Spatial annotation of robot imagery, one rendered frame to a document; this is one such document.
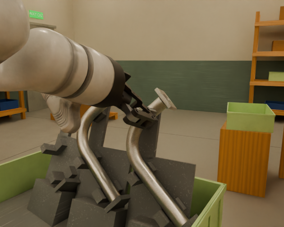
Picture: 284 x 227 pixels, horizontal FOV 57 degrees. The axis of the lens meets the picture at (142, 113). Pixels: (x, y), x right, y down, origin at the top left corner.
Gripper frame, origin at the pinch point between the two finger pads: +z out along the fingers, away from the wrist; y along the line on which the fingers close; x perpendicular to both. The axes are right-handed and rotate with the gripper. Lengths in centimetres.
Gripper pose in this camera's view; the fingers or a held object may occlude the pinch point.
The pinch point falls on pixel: (138, 95)
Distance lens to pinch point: 49.4
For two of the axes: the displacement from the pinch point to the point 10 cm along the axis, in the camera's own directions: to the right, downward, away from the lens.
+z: 4.5, 1.1, 8.9
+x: -7.2, 6.3, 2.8
